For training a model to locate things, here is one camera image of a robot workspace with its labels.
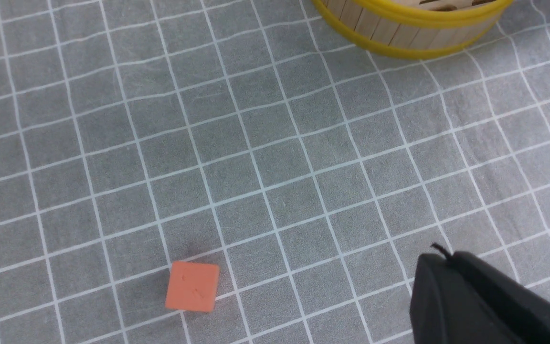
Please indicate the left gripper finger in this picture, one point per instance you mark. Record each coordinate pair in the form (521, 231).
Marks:
(458, 298)

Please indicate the bamboo steamer tray yellow rim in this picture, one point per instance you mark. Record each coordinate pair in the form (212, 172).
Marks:
(412, 29)

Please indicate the orange cube block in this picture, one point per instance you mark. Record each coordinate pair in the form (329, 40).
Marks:
(192, 286)

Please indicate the grey checked tablecloth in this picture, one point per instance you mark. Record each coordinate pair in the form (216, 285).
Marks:
(250, 135)

